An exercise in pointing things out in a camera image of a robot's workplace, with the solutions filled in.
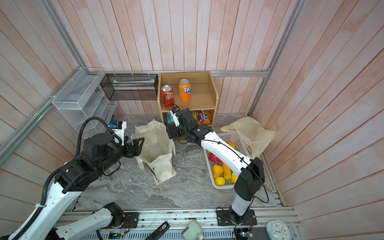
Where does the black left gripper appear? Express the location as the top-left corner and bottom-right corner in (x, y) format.
(98, 135), (146, 172)

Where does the teal snack bag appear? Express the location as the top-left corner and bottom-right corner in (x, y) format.
(166, 113), (175, 125)

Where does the floral canvas tote bag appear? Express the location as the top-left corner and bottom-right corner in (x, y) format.
(131, 120), (177, 185)

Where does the red cola can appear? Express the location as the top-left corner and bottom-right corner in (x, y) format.
(161, 85), (175, 109)

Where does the yellow bell pepper toy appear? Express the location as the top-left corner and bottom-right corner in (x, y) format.
(213, 165), (224, 179)

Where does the yellow plastic grocery bag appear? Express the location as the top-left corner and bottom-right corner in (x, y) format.
(221, 117), (276, 159)

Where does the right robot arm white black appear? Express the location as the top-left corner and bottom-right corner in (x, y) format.
(166, 106), (265, 225)

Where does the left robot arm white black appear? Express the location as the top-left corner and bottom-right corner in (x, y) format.
(1, 117), (145, 240)

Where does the orange snack bag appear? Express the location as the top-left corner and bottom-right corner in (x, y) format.
(192, 110), (212, 125)

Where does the wooden shelf unit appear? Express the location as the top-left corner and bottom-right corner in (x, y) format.
(158, 71), (219, 143)

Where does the orange Fanta can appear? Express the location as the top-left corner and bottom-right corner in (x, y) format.
(179, 79), (191, 102)

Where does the pink dragon fruit toy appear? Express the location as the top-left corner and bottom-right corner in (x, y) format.
(208, 153), (223, 164)

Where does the white plastic fruit basket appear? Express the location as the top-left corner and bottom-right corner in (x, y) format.
(201, 132), (252, 190)

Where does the orange fruit toy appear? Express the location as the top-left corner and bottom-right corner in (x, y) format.
(228, 142), (236, 149)

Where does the yellow corn toy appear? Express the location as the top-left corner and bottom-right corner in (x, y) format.
(222, 164), (232, 182)

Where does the yellow starfruit toy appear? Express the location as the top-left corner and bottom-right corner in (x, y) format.
(231, 173), (238, 184)

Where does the black remote handset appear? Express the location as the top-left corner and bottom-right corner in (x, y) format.
(146, 221), (170, 240)

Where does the grey small display device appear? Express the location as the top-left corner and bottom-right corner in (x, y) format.
(182, 219), (204, 240)

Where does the white round clock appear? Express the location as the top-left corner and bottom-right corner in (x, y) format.
(266, 220), (293, 240)

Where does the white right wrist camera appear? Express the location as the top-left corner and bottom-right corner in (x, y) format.
(170, 106), (180, 127)

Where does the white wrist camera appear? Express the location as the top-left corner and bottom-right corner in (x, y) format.
(170, 106), (180, 127)
(109, 120), (127, 146)

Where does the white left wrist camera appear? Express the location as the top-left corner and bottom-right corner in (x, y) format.
(109, 120), (127, 146)

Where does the black mesh wall basket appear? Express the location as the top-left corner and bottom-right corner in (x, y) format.
(101, 74), (159, 101)

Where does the white wire mesh shelf rack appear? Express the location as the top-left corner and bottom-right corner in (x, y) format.
(53, 68), (118, 132)

